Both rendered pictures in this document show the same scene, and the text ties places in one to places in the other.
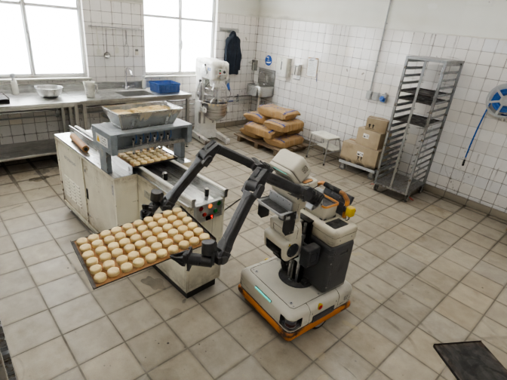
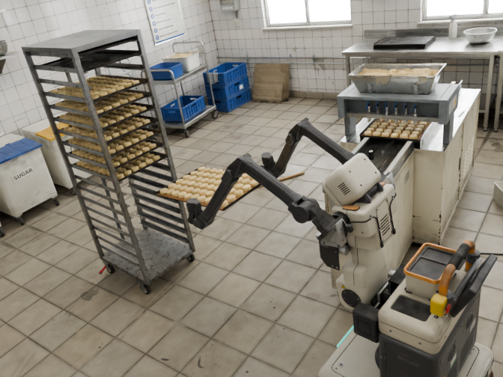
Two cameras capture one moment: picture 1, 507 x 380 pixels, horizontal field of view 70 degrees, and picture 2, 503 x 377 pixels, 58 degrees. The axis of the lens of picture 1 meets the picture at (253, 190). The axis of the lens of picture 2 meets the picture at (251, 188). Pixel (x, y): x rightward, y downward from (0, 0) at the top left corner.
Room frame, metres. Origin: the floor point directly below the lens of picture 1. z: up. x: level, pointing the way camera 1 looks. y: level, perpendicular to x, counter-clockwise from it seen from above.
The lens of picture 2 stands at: (1.50, -1.89, 2.17)
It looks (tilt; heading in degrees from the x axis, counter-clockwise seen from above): 28 degrees down; 84
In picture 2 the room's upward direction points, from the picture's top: 10 degrees counter-clockwise
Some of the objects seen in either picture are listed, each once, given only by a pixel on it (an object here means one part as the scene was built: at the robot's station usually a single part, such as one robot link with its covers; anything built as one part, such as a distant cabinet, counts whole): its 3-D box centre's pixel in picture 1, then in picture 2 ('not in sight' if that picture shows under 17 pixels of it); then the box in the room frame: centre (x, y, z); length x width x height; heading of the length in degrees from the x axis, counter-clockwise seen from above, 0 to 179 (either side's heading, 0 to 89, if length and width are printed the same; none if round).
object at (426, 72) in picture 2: (143, 112); (397, 75); (2.85, 0.94, 1.28); 0.54 x 0.27 x 0.06; 137
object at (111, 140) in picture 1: (145, 144); (396, 114); (2.85, 0.94, 1.01); 0.72 x 0.33 x 0.34; 137
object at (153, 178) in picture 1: (123, 158); (381, 125); (2.82, 1.12, 0.87); 2.01 x 0.03 x 0.07; 47
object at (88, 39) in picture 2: not in sight; (119, 164); (0.89, 1.26, 0.93); 0.64 x 0.51 x 1.78; 129
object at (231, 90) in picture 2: not in sight; (227, 87); (2.09, 5.14, 0.30); 0.60 x 0.40 x 0.20; 45
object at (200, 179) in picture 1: (153, 152); (421, 128); (3.04, 0.93, 0.87); 2.01 x 0.03 x 0.07; 47
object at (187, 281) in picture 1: (179, 227); (373, 220); (2.51, 0.57, 0.45); 0.70 x 0.34 x 0.90; 47
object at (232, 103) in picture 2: not in sight; (230, 99); (2.09, 5.14, 0.10); 0.60 x 0.40 x 0.20; 43
